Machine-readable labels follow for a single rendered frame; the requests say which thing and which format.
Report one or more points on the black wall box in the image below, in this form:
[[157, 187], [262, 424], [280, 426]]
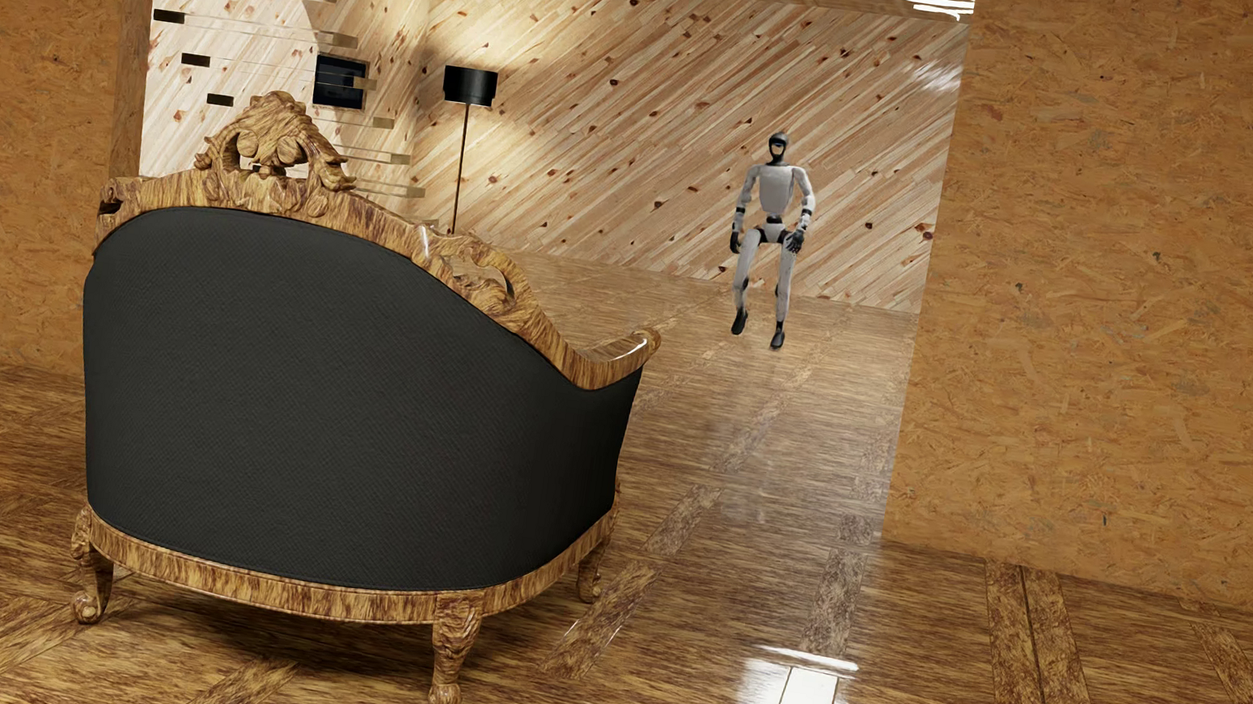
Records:
[[340, 81]]

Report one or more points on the black floor lamp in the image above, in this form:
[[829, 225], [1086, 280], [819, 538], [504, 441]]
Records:
[[470, 87]]

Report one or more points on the white humanoid robot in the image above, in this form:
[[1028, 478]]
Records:
[[776, 196]]

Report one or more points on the dark armchair carved wooden frame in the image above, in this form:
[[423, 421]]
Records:
[[325, 408]]

